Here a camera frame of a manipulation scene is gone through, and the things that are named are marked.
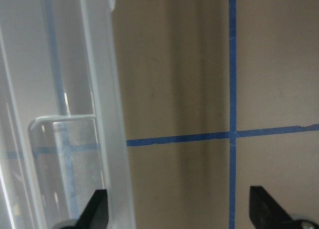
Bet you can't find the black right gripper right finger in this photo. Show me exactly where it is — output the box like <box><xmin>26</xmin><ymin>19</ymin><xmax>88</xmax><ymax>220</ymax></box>
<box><xmin>249</xmin><ymin>186</ymin><xmax>296</xmax><ymax>229</ymax></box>

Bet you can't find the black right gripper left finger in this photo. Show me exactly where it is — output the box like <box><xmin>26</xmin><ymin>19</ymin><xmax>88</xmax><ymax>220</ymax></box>
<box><xmin>74</xmin><ymin>189</ymin><xmax>109</xmax><ymax>229</ymax></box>

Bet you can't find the clear plastic box lid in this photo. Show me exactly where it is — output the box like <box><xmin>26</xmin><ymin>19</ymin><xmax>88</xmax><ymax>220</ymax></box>
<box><xmin>0</xmin><ymin>0</ymin><xmax>136</xmax><ymax>229</ymax></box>

